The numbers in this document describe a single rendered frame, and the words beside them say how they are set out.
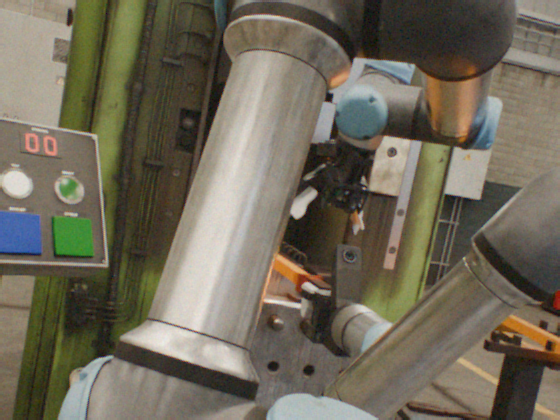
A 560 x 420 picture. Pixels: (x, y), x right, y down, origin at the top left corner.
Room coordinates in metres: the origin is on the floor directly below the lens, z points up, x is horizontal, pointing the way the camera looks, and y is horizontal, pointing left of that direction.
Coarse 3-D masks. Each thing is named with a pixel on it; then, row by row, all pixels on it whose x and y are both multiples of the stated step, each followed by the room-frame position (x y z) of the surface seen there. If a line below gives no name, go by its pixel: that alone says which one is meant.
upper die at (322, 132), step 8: (216, 96) 1.80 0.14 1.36; (216, 104) 1.78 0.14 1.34; (328, 104) 1.46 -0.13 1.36; (216, 112) 1.76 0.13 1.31; (328, 112) 1.46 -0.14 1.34; (320, 120) 1.46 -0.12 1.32; (328, 120) 1.46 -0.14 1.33; (320, 128) 1.46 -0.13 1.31; (328, 128) 1.46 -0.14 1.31; (312, 136) 1.45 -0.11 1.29; (320, 136) 1.46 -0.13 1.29; (328, 136) 1.46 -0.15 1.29; (312, 144) 1.48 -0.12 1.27
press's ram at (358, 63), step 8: (224, 48) 1.52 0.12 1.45; (224, 56) 1.50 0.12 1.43; (216, 64) 1.59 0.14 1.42; (224, 64) 1.48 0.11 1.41; (360, 64) 1.47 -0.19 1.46; (216, 72) 1.57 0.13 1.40; (224, 72) 1.47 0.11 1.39; (352, 72) 1.47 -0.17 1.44; (360, 72) 1.47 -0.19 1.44; (216, 80) 1.55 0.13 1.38; (224, 80) 1.45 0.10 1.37; (352, 80) 1.47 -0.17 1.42; (216, 88) 1.63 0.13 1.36; (224, 88) 1.59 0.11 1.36; (336, 88) 1.46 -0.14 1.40; (344, 88) 1.47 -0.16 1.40; (328, 96) 1.49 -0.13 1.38; (336, 96) 1.46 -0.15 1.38; (336, 104) 1.47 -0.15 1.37
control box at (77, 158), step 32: (0, 128) 1.18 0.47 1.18; (32, 128) 1.22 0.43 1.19; (0, 160) 1.16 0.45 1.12; (32, 160) 1.20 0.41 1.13; (64, 160) 1.24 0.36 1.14; (96, 160) 1.29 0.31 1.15; (0, 192) 1.13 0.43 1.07; (32, 192) 1.17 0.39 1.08; (96, 192) 1.26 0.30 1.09; (96, 224) 1.23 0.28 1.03; (0, 256) 1.08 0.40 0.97; (32, 256) 1.12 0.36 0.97; (96, 256) 1.20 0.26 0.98
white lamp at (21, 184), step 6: (6, 174) 1.15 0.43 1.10; (12, 174) 1.16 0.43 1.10; (18, 174) 1.16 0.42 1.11; (6, 180) 1.14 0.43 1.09; (12, 180) 1.15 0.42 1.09; (18, 180) 1.16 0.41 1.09; (24, 180) 1.17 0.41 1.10; (6, 186) 1.14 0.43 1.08; (12, 186) 1.15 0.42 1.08; (18, 186) 1.15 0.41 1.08; (24, 186) 1.16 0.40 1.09; (12, 192) 1.14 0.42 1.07; (18, 192) 1.15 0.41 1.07; (24, 192) 1.16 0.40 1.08
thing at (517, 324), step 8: (512, 320) 1.47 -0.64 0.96; (520, 320) 1.47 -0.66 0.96; (512, 328) 1.46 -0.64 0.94; (520, 328) 1.44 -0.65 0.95; (528, 328) 1.41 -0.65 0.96; (536, 328) 1.41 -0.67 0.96; (528, 336) 1.40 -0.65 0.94; (536, 336) 1.38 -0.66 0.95; (544, 336) 1.35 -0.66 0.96; (552, 336) 1.35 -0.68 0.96; (544, 344) 1.34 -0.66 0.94
